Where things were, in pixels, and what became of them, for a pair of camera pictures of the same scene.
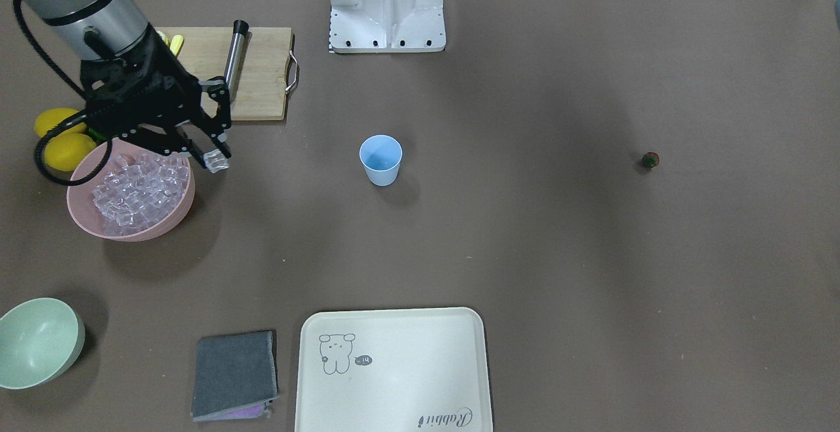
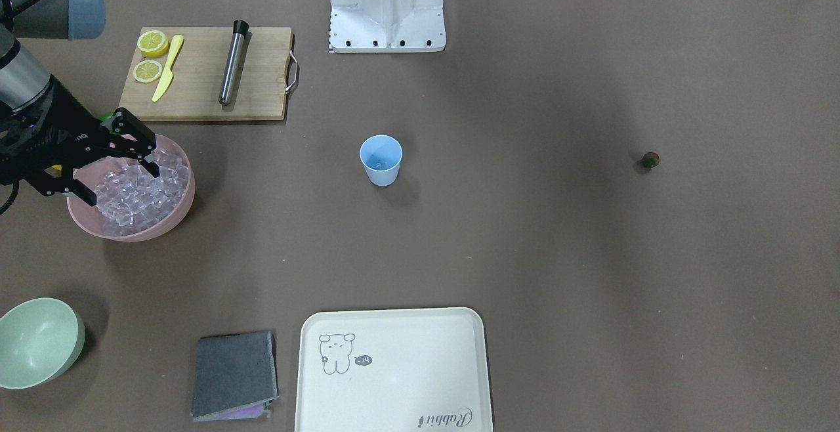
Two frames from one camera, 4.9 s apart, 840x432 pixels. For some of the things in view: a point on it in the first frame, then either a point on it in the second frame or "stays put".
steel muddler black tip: x=240 y=28 stays put
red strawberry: x=650 y=159 stays put
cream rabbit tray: x=393 y=370 stays put
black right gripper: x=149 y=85 → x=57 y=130
